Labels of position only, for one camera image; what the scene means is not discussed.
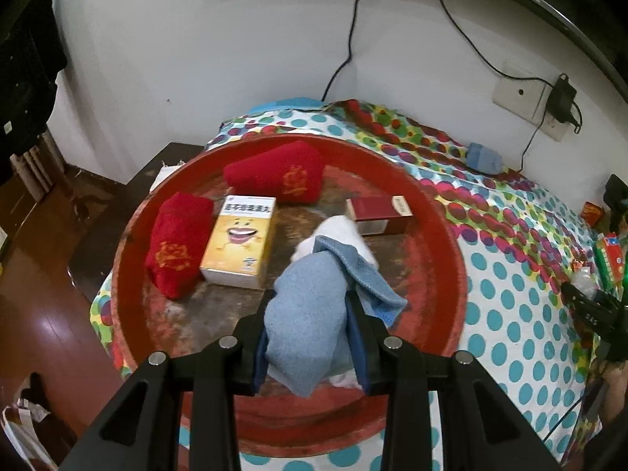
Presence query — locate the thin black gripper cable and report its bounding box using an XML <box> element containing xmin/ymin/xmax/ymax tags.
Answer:
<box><xmin>542</xmin><ymin>346</ymin><xmax>605</xmax><ymax>447</ymax></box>

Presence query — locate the black charger input cable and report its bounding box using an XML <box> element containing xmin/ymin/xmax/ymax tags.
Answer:
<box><xmin>434</xmin><ymin>0</ymin><xmax>557</xmax><ymax>85</ymax></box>

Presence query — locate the white wall socket plate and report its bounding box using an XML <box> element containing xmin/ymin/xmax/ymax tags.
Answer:
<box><xmin>540</xmin><ymin>108</ymin><xmax>578</xmax><ymax>142</ymax></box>
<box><xmin>492</xmin><ymin>77</ymin><xmax>551</xmax><ymax>121</ymax></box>

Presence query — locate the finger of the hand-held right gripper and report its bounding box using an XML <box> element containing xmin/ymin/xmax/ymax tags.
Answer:
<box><xmin>560</xmin><ymin>281</ymin><xmax>597</xmax><ymax>308</ymax></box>

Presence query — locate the person's right forearm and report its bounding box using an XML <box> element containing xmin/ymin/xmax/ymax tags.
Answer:
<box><xmin>602</xmin><ymin>360</ymin><xmax>628</xmax><ymax>424</ymax></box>

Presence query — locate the yellow medicine box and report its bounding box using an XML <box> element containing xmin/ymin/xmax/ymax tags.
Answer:
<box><xmin>199</xmin><ymin>196</ymin><xmax>278</xmax><ymax>290</ymax></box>

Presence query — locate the polka dot tablecloth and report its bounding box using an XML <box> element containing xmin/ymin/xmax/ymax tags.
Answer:
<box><xmin>89</xmin><ymin>99</ymin><xmax>605</xmax><ymax>471</ymax></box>

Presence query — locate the black charger output cable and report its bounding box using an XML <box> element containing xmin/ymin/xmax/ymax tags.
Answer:
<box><xmin>519</xmin><ymin>117</ymin><xmax>549</xmax><ymax>173</ymax></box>

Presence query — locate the green red snack packet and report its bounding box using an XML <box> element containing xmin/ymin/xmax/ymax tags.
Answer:
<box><xmin>596</xmin><ymin>233</ymin><xmax>628</xmax><ymax>288</ymax></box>

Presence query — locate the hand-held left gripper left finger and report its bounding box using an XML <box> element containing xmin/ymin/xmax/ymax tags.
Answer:
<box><xmin>59</xmin><ymin>289</ymin><xmax>276</xmax><ymax>471</ymax></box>

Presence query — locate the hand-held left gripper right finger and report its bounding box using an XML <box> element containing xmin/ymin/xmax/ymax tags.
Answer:
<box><xmin>343</xmin><ymin>290</ymin><xmax>562</xmax><ymax>471</ymax></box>

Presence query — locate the white crumpled paper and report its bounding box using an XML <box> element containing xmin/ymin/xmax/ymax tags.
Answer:
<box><xmin>149</xmin><ymin>164</ymin><xmax>180</xmax><ymax>193</ymax></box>

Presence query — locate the blue towel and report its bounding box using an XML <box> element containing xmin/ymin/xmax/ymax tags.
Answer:
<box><xmin>263</xmin><ymin>236</ymin><xmax>409</xmax><ymax>397</ymax></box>

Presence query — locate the white sock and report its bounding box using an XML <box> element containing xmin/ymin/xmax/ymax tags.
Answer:
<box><xmin>326</xmin><ymin>370</ymin><xmax>367</xmax><ymax>389</ymax></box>

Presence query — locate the black monitor cable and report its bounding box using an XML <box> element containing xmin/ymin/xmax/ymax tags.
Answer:
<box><xmin>321</xmin><ymin>0</ymin><xmax>394</xmax><ymax>105</ymax></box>

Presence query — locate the black charger adapter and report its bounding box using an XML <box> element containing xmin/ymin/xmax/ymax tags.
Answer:
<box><xmin>547</xmin><ymin>73</ymin><xmax>579</xmax><ymax>124</ymax></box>

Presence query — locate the dark hanging cloth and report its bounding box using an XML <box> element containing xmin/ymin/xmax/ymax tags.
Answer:
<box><xmin>0</xmin><ymin>0</ymin><xmax>68</xmax><ymax>183</ymax></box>

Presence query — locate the maroon and white box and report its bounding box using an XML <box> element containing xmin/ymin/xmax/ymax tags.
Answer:
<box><xmin>345</xmin><ymin>195</ymin><xmax>416</xmax><ymax>236</ymax></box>

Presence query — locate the white towel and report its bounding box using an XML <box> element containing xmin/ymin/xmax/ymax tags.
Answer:
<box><xmin>290</xmin><ymin>215</ymin><xmax>380</xmax><ymax>276</ymax></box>

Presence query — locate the white bag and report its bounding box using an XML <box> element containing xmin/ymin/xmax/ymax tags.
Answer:
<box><xmin>0</xmin><ymin>396</ymin><xmax>60</xmax><ymax>471</ymax></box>

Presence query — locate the clear plastic bag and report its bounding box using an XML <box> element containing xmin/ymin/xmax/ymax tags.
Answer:
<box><xmin>571</xmin><ymin>270</ymin><xmax>599</xmax><ymax>300</ymax></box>

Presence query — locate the blue cloth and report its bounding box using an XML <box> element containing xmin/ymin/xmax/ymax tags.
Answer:
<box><xmin>248</xmin><ymin>97</ymin><xmax>327</xmax><ymax>117</ymax></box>

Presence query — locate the round red tray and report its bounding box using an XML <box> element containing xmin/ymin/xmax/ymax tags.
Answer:
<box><xmin>110</xmin><ymin>129</ymin><xmax>467</xmax><ymax>458</ymax></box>

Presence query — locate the light blue sock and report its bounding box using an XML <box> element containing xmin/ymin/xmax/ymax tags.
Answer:
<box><xmin>465</xmin><ymin>142</ymin><xmax>504</xmax><ymax>175</ymax></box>

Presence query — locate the red towel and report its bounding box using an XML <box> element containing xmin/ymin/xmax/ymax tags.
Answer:
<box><xmin>223</xmin><ymin>140</ymin><xmax>325</xmax><ymax>205</ymax></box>
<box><xmin>144</xmin><ymin>192</ymin><xmax>215</xmax><ymax>300</ymax></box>

